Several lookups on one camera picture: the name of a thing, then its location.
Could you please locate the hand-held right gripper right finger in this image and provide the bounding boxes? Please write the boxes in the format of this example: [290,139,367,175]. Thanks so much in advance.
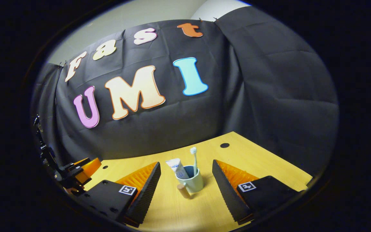
[212,159,302,225]

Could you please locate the wooden desktop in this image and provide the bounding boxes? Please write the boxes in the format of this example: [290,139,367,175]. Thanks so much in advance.
[84,131,313,232]

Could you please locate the pale green toothbrush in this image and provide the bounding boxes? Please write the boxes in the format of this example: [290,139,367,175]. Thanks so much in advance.
[190,147,199,177]

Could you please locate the pale blue cup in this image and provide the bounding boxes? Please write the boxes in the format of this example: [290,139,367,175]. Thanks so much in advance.
[175,165,204,199]

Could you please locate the black backdrop cloth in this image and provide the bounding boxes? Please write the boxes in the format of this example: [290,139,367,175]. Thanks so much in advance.
[31,6,340,176]

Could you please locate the white toothpaste tube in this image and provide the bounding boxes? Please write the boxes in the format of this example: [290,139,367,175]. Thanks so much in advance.
[166,158,191,179]

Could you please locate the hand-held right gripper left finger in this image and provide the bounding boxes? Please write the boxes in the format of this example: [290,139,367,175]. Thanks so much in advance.
[76,162,161,224]

